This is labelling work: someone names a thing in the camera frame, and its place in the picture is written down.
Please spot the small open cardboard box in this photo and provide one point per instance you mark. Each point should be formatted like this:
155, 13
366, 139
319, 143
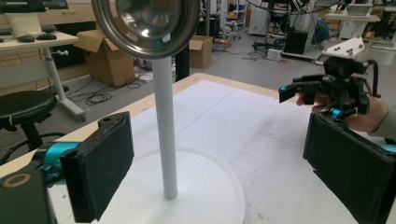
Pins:
200, 53

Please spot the white power strip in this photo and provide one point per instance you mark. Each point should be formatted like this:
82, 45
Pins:
144, 77

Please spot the black round stool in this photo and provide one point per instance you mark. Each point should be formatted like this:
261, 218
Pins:
25, 105

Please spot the small white box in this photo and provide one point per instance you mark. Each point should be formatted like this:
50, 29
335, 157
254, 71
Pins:
274, 54

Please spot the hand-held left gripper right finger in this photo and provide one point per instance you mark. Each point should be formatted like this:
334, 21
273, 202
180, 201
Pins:
348, 165

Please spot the white desk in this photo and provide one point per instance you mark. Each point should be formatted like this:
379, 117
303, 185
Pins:
62, 39

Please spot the shiny metal bowl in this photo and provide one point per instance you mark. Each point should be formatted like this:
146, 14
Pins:
146, 18

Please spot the white gridded table mat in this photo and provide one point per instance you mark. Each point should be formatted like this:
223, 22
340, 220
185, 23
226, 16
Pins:
249, 124

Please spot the white work table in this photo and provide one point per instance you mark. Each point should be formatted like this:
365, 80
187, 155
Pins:
351, 17

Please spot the white pole stand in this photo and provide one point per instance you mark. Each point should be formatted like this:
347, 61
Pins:
165, 124

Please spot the white shelf cart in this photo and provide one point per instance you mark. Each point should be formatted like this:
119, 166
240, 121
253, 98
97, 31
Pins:
235, 15

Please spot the black equipment case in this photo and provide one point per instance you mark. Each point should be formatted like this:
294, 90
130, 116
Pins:
295, 42

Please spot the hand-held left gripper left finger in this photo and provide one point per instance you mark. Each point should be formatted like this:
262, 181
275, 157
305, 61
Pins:
96, 168

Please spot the black computer mouse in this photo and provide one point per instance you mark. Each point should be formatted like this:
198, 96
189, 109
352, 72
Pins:
46, 36
25, 39

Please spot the large open cardboard box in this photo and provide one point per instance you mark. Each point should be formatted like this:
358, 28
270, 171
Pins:
106, 65

